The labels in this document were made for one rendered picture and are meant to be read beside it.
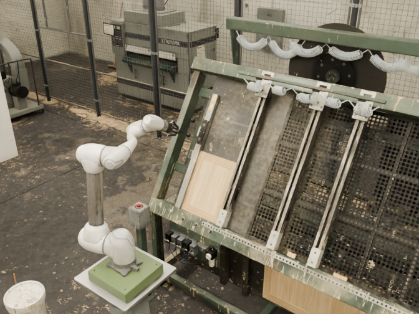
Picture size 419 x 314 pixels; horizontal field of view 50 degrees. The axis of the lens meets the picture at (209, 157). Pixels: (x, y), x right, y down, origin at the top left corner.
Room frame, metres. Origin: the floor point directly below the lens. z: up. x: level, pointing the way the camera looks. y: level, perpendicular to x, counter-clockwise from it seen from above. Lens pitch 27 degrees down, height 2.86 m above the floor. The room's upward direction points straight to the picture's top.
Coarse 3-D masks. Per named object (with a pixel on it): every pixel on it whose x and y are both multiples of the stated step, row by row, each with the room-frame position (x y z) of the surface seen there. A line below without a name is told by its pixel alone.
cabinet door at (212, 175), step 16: (208, 160) 3.11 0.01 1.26; (224, 160) 3.04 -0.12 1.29; (192, 176) 3.09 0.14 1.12; (208, 176) 3.03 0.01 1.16; (224, 176) 2.96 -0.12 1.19; (192, 192) 3.02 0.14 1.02; (208, 192) 2.95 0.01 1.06; (224, 192) 2.89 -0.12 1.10; (192, 208) 2.94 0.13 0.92; (208, 208) 2.88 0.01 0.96
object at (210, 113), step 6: (216, 96) 3.37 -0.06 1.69; (210, 102) 3.37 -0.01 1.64; (216, 102) 3.35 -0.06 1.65; (210, 114) 3.31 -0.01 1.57; (210, 120) 3.29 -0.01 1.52; (204, 138) 3.23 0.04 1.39; (198, 144) 3.21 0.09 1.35; (204, 144) 3.23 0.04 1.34; (198, 150) 3.18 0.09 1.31; (192, 156) 3.17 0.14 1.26; (198, 156) 3.17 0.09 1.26; (192, 162) 3.14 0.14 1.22; (192, 168) 3.11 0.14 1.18; (186, 174) 3.11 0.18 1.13; (192, 174) 3.10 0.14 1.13; (186, 180) 3.08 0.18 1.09; (186, 186) 3.05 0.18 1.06; (180, 192) 3.05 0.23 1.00; (180, 198) 3.01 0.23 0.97; (180, 204) 2.98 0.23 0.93
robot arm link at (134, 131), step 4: (140, 120) 3.04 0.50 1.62; (132, 124) 3.02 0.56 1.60; (136, 124) 3.00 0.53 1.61; (140, 124) 3.00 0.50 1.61; (128, 128) 3.02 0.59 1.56; (132, 128) 2.97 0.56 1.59; (136, 128) 2.97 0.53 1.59; (140, 128) 2.98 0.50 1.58; (128, 132) 3.00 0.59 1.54; (132, 132) 2.93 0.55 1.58; (136, 132) 2.95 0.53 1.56; (140, 132) 2.97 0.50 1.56; (144, 132) 2.99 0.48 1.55; (128, 136) 2.80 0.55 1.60; (132, 136) 2.75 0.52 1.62; (136, 136) 2.95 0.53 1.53; (140, 136) 2.99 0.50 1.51; (128, 140) 2.66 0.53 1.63; (132, 140) 2.66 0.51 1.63; (136, 140) 2.70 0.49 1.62; (124, 144) 2.58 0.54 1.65; (128, 144) 2.59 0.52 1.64; (132, 144) 2.62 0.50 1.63; (136, 144) 2.67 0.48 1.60; (128, 148) 2.55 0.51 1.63; (132, 148) 2.59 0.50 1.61
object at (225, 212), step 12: (264, 72) 3.19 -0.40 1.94; (264, 96) 3.08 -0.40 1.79; (264, 108) 3.10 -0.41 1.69; (252, 120) 3.06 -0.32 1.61; (252, 132) 3.01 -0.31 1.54; (252, 144) 2.98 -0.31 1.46; (240, 156) 2.94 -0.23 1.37; (240, 168) 2.89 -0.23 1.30; (240, 180) 2.87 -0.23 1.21; (228, 192) 2.82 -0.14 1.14; (228, 204) 2.77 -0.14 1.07; (228, 216) 2.75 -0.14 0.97
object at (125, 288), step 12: (144, 264) 2.39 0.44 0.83; (156, 264) 2.38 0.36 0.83; (96, 276) 2.27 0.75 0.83; (108, 276) 2.27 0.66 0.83; (120, 276) 2.27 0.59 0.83; (132, 276) 2.27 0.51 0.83; (144, 276) 2.27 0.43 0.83; (156, 276) 2.34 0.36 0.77; (108, 288) 2.20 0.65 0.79; (120, 288) 2.16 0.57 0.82; (132, 288) 2.16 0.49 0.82
